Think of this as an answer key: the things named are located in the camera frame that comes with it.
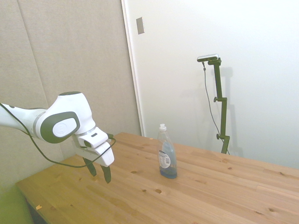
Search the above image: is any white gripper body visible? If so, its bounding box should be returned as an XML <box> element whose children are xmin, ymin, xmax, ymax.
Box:
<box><xmin>71</xmin><ymin>134</ymin><xmax>115</xmax><ymax>167</ymax></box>

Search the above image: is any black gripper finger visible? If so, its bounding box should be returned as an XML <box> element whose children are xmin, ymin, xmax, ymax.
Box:
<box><xmin>100</xmin><ymin>164</ymin><xmax>112</xmax><ymax>184</ymax></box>
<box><xmin>82</xmin><ymin>157</ymin><xmax>97</xmax><ymax>177</ymax></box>

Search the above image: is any clear dish soap bottle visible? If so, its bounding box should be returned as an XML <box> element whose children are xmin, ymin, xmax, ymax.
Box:
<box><xmin>157</xmin><ymin>123</ymin><xmax>178</xmax><ymax>180</ymax></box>

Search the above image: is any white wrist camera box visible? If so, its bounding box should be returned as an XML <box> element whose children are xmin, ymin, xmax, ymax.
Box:
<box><xmin>78</xmin><ymin>129</ymin><xmax>110</xmax><ymax>148</ymax></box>

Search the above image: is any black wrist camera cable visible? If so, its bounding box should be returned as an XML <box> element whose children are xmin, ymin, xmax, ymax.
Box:
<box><xmin>0</xmin><ymin>102</ymin><xmax>116</xmax><ymax>168</ymax></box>

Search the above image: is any white door frame strip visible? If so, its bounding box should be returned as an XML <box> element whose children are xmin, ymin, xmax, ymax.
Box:
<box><xmin>120</xmin><ymin>0</ymin><xmax>145</xmax><ymax>137</ymax></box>

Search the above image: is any dark green camera stand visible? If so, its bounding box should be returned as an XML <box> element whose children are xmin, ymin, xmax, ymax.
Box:
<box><xmin>207</xmin><ymin>59</ymin><xmax>231</xmax><ymax>154</ymax></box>

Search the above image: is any grey wall switch plate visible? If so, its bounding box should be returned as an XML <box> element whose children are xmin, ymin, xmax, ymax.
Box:
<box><xmin>136</xmin><ymin>16</ymin><xmax>145</xmax><ymax>35</ymax></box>

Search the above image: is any silver exterior camera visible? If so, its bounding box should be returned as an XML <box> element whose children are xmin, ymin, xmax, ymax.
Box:
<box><xmin>197</xmin><ymin>53</ymin><xmax>220</xmax><ymax>63</ymax></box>

